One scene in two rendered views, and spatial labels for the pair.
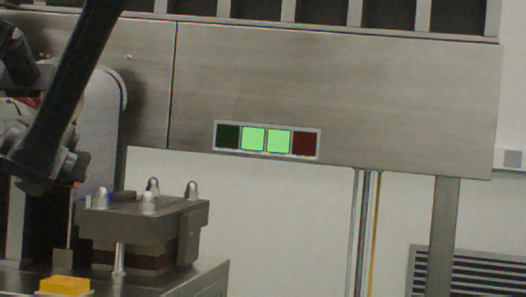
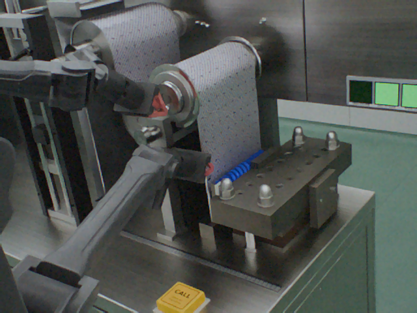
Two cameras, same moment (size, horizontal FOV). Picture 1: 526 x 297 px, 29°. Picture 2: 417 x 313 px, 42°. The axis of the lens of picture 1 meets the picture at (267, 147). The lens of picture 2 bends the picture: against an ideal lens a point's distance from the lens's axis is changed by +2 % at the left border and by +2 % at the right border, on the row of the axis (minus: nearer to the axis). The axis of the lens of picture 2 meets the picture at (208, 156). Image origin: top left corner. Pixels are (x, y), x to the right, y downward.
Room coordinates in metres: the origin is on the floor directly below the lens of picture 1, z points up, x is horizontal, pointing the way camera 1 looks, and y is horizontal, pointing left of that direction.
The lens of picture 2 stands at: (1.13, -0.15, 1.61)
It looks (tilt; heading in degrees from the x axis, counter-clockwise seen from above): 24 degrees down; 28
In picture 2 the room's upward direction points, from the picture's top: 7 degrees counter-clockwise
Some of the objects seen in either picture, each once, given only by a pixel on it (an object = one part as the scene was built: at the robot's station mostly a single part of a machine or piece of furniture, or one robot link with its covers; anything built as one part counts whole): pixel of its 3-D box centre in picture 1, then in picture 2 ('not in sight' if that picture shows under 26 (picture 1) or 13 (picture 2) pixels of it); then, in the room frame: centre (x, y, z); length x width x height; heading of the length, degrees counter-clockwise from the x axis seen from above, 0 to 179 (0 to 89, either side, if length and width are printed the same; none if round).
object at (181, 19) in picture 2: not in sight; (169, 26); (2.45, 0.64, 1.33); 0.07 x 0.07 x 0.07; 78
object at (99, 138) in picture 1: (95, 164); (232, 139); (2.22, 0.37, 1.11); 0.23 x 0.01 x 0.18; 168
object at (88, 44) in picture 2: not in sight; (83, 55); (2.14, 0.70, 1.33); 0.06 x 0.06 x 0.06; 78
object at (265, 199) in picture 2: (146, 201); (264, 193); (2.07, 0.23, 1.05); 0.04 x 0.04 x 0.04
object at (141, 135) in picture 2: (14, 129); (143, 136); (2.04, 0.50, 1.18); 0.04 x 0.02 x 0.04; 78
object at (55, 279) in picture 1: (65, 286); (180, 300); (1.85, 0.34, 0.91); 0.07 x 0.07 x 0.02; 78
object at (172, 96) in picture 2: not in sight; (169, 98); (2.10, 0.45, 1.25); 0.07 x 0.02 x 0.07; 78
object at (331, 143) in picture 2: (192, 190); (331, 139); (2.38, 0.17, 1.05); 0.04 x 0.04 x 0.04
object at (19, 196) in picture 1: (19, 190); (162, 179); (2.08, 0.50, 1.05); 0.06 x 0.05 x 0.31; 168
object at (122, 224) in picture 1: (149, 217); (285, 180); (2.23, 0.24, 1.00); 0.40 x 0.16 x 0.06; 168
